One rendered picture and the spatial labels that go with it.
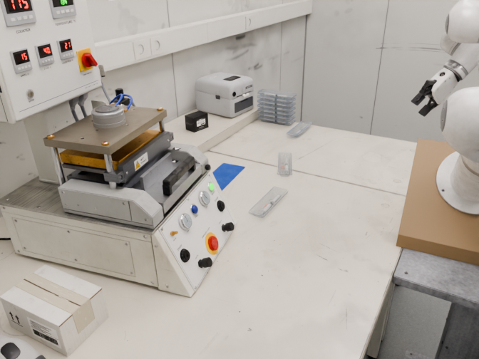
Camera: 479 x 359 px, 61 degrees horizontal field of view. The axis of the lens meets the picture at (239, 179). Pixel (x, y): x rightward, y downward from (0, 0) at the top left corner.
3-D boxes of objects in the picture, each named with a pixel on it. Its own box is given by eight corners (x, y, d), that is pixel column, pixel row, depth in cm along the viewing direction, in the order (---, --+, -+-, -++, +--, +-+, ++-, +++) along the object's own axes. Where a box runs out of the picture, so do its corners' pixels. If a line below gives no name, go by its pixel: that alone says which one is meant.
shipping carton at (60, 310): (8, 325, 92) (-4, 295, 88) (57, 290, 102) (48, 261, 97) (64, 360, 83) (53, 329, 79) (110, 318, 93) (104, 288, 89)
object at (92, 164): (62, 167, 102) (53, 132, 97) (114, 135, 120) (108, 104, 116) (122, 177, 97) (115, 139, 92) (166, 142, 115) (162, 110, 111)
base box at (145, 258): (16, 256, 114) (-2, 204, 106) (98, 192, 145) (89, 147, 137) (190, 298, 98) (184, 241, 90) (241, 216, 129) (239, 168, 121)
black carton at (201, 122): (185, 129, 186) (184, 115, 183) (199, 124, 192) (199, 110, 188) (194, 132, 182) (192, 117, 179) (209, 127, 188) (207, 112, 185)
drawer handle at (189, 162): (162, 194, 99) (161, 180, 97) (189, 168, 111) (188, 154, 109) (170, 196, 98) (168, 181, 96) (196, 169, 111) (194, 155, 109)
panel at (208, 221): (194, 292, 100) (157, 229, 94) (235, 225, 125) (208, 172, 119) (201, 290, 99) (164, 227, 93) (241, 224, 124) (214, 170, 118)
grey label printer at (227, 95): (194, 111, 209) (192, 77, 201) (219, 101, 223) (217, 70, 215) (233, 120, 196) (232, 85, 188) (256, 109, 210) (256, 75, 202)
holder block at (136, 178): (68, 184, 104) (65, 175, 103) (113, 153, 121) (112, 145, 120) (124, 194, 99) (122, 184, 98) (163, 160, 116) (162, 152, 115)
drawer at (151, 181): (63, 198, 106) (56, 171, 102) (112, 162, 124) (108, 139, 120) (165, 216, 97) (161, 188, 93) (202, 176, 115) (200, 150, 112)
